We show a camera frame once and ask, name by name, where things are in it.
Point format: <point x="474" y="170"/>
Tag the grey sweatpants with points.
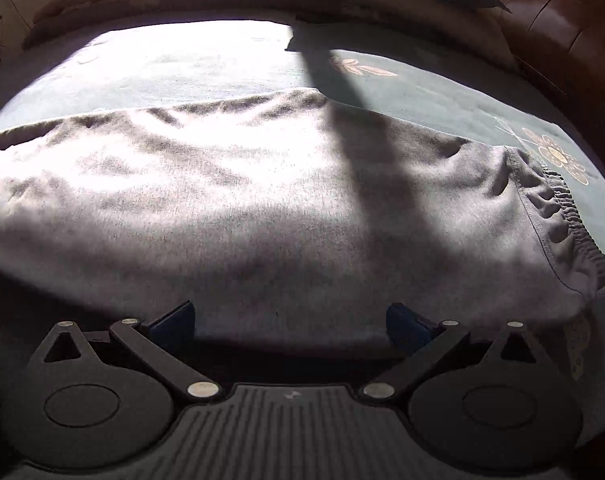
<point x="257" y="200"/>

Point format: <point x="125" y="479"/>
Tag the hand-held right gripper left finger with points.
<point x="175" y="327"/>

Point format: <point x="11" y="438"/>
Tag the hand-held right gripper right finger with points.
<point x="405" y="327"/>

